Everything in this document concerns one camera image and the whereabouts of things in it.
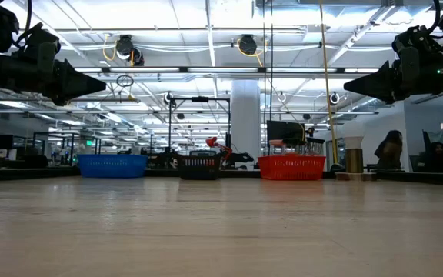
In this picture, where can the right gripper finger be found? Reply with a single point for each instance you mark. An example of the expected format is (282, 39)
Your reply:
(383, 94)
(379, 79)

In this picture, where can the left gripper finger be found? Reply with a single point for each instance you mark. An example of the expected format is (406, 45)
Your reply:
(77, 77)
(73, 92)

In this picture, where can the person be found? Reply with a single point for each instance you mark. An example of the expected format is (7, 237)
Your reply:
(437, 157)
(390, 150)

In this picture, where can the white bulb brass lamp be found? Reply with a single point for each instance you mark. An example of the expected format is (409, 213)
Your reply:
(354, 157)

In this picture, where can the blue plastic basket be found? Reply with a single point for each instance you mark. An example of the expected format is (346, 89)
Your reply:
(112, 166)

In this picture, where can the long ceiling light strip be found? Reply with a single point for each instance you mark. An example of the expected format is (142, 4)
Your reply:
(283, 112)
(221, 70)

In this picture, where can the black pole stand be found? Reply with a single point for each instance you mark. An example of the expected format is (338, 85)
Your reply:
(169, 127)

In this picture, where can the black monitor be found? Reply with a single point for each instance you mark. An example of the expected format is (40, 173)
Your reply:
(283, 131)

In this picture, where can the red plastic basket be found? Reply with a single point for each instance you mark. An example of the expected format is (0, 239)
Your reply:
(290, 169)

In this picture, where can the white building column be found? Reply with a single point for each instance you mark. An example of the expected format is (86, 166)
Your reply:
(246, 119)

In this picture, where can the black plastic basket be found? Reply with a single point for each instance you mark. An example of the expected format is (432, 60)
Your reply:
(200, 169)

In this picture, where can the red desk lamp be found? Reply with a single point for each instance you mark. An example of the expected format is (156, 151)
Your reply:
(215, 144)

